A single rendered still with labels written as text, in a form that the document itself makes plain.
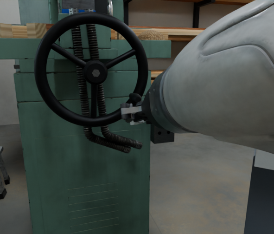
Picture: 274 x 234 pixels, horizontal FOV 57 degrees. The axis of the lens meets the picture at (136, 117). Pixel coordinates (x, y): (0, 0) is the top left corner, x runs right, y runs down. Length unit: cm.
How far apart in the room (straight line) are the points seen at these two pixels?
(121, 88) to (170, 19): 284
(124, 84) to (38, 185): 45
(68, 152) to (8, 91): 254
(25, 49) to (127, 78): 33
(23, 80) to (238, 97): 73
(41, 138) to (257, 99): 77
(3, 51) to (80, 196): 54
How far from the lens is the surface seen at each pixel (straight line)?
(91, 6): 76
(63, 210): 99
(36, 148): 88
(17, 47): 84
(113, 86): 85
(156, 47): 89
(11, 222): 156
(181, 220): 145
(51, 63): 83
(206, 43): 21
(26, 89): 84
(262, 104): 17
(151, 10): 354
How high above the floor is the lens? 86
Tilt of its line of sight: 14 degrees down
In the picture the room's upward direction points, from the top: straight up
